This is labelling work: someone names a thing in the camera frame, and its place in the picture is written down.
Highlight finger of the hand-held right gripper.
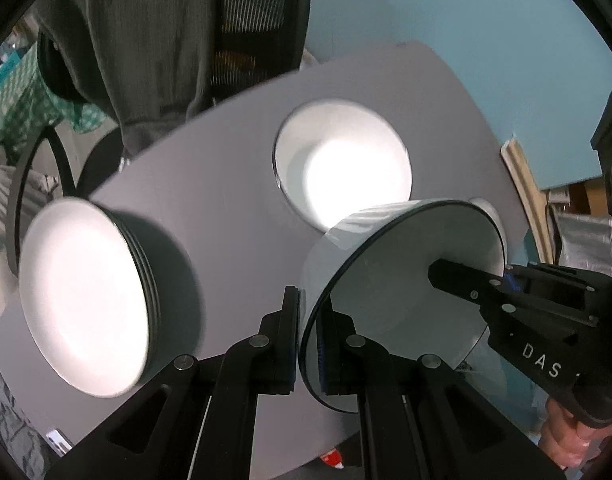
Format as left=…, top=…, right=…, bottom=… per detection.
left=503, top=261, right=612, bottom=306
left=428, top=259, right=527, bottom=311

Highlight black office chair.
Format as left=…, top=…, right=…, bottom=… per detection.
left=6, top=0, right=312, bottom=281

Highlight light grey bed sheet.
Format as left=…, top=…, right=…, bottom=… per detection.
left=0, top=162, right=62, bottom=241

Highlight dark grey fleece jacket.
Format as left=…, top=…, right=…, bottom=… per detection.
left=36, top=0, right=224, bottom=161

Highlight grey duvet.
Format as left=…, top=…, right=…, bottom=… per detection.
left=0, top=345, right=49, bottom=478

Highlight teal box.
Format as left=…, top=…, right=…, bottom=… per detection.
left=0, top=55, right=22, bottom=101

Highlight red and white object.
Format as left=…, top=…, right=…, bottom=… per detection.
left=318, top=449, right=346, bottom=471

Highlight wooden planks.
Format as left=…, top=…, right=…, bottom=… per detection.
left=501, top=139, right=557, bottom=266

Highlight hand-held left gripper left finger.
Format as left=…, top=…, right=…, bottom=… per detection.
left=46, top=286, right=301, bottom=480

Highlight silver foil bag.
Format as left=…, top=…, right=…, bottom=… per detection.
left=548, top=187, right=612, bottom=276

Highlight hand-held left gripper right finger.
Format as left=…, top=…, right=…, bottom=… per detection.
left=316, top=305, right=567, bottom=480

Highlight white plate with dark rim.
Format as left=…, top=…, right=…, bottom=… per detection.
left=108, top=208, right=164, bottom=383
left=103, top=205, right=159, bottom=391
left=18, top=199, right=154, bottom=400

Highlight person's right hand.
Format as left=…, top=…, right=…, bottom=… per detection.
left=538, top=397, right=607, bottom=471

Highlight white bowl with dark rim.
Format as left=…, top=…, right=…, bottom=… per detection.
left=272, top=100, right=413, bottom=233
left=296, top=199, right=509, bottom=413
left=468, top=197, right=509, bottom=263

